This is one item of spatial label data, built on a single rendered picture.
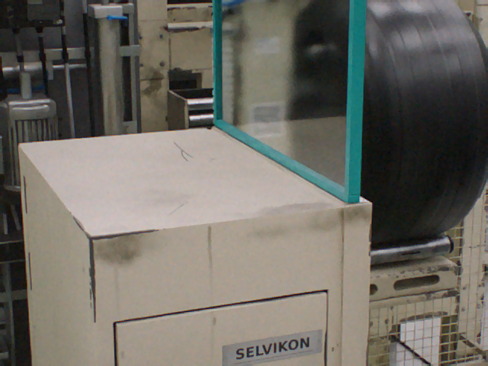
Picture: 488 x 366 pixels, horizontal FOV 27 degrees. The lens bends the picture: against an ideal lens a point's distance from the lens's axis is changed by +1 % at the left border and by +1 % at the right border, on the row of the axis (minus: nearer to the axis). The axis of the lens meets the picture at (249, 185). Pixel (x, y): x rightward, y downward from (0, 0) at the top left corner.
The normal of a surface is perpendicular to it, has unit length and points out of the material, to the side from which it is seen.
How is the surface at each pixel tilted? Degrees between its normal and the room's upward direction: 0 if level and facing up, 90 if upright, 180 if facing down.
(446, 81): 66
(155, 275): 90
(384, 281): 90
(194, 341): 90
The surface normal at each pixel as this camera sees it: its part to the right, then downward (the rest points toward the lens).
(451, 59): 0.30, -0.32
